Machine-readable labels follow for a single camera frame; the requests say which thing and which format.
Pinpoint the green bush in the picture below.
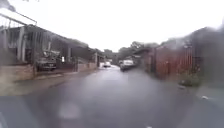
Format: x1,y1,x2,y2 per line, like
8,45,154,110
179,71,203,89

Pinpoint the white car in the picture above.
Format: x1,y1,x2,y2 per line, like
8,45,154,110
119,59,135,72

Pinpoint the low brick wall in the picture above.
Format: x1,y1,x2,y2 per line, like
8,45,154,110
0,63,36,83

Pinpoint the row of trees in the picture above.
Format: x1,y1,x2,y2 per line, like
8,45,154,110
103,41,161,64

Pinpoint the reddish fence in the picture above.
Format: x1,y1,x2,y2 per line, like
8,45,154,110
151,44,195,80

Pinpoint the row of low buildings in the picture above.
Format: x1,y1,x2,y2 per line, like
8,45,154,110
0,8,106,73

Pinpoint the dark building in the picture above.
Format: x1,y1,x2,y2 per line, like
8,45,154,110
191,25,224,88

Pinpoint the white vehicle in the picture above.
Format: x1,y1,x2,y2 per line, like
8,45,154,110
102,61,112,69

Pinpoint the pale pavement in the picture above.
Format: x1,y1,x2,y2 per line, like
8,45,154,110
0,69,98,98

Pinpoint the dark parked car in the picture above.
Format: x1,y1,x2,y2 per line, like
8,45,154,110
35,57,58,72

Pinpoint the grey pavement strip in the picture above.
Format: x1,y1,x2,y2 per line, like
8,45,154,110
173,81,224,108

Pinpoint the wet grey asphalt road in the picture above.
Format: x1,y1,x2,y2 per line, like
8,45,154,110
0,66,224,128

